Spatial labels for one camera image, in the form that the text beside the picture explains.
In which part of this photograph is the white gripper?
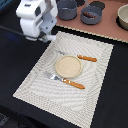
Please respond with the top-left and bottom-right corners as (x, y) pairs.
(16, 0), (58, 43)

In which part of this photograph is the brown toy sausage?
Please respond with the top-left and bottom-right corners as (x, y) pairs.
(83, 12), (97, 18)

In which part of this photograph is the grey cooking pot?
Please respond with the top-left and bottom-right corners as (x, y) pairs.
(57, 0), (77, 20)

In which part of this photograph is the beige round plate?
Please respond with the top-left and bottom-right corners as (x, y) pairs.
(55, 55), (83, 78)

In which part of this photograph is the white woven placemat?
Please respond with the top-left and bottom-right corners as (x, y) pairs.
(13, 32), (113, 128)

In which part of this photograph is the pink wooden stove board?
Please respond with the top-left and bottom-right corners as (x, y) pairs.
(57, 0), (128, 43)

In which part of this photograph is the black stove burner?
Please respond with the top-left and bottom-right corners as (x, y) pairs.
(89, 1), (105, 10)

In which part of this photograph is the beige bowl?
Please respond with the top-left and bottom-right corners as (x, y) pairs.
(118, 4), (128, 30)

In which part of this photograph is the knife with orange handle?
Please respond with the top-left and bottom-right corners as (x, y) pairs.
(56, 50), (97, 62)

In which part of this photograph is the fork with orange handle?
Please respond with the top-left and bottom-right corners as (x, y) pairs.
(44, 72), (85, 89)

